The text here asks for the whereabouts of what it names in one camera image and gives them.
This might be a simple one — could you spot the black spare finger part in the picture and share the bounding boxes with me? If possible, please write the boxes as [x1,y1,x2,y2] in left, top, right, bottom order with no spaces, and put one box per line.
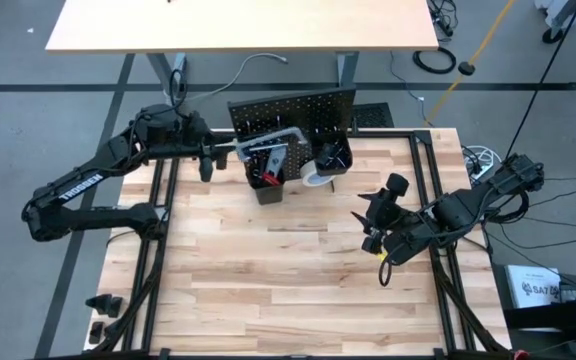
[106,296,125,320]
[87,320,106,346]
[84,293,113,317]

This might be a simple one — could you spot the coiled black cable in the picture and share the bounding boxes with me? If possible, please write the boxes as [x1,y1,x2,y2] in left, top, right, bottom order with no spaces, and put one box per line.
[411,44,458,77]

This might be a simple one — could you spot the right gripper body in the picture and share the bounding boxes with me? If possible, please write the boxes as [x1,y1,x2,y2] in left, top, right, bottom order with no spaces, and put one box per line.
[361,172,412,254]

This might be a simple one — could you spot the black-handled grey hacksaw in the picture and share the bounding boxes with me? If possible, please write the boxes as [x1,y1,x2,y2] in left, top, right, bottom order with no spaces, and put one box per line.
[216,126,315,162]

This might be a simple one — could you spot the white tape roll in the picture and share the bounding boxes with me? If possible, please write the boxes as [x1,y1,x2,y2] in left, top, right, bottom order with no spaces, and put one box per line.
[300,159,338,189]

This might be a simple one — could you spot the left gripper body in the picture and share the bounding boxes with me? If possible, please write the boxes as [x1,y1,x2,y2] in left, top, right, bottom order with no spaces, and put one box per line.
[186,110,232,184]

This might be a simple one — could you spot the grey cable with plug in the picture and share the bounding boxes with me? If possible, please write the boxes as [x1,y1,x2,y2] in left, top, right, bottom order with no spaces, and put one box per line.
[162,51,290,103]

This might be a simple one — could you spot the black floor grate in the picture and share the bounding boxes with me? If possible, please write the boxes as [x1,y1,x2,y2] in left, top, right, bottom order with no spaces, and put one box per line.
[355,101,396,130]

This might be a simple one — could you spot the black perforated pegboard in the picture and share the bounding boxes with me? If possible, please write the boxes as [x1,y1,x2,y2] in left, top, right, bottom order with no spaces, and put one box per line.
[226,85,358,194]

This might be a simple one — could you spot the wide black bin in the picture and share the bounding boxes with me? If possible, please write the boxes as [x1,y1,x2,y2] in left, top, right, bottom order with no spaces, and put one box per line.
[312,129,355,176]

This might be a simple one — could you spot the light wooden desk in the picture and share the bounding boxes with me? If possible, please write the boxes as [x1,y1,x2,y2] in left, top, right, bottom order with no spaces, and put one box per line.
[44,0,441,129]

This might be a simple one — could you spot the black aluminium table frame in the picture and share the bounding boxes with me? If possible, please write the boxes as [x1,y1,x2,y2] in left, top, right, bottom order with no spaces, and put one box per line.
[95,117,512,360]

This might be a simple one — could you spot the thin slanted black cable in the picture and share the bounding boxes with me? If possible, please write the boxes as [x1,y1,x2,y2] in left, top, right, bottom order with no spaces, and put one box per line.
[499,0,576,174]

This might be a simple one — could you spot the grey cart with caster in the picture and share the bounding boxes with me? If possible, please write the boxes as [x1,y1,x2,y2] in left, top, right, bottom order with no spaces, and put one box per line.
[533,0,576,47]

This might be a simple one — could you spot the white power strip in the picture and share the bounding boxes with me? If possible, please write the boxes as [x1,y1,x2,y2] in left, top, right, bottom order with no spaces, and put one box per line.
[459,144,506,177]

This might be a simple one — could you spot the yellow strap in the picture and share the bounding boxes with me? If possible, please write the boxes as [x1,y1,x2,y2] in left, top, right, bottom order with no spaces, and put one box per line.
[421,0,520,129]

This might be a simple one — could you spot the white printed box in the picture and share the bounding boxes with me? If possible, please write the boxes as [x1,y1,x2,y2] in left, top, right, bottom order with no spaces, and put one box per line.
[504,264,564,309]

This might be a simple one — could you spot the tall narrow black bin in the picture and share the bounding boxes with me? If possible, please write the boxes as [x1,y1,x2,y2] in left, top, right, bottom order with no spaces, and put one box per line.
[245,157,288,207]

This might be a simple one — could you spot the black cart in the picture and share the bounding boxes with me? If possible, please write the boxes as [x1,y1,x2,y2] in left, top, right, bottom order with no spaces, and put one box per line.
[501,281,576,354]

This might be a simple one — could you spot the grey spirit level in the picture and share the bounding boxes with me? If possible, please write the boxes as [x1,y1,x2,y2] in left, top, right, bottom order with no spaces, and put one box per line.
[267,148,288,176]

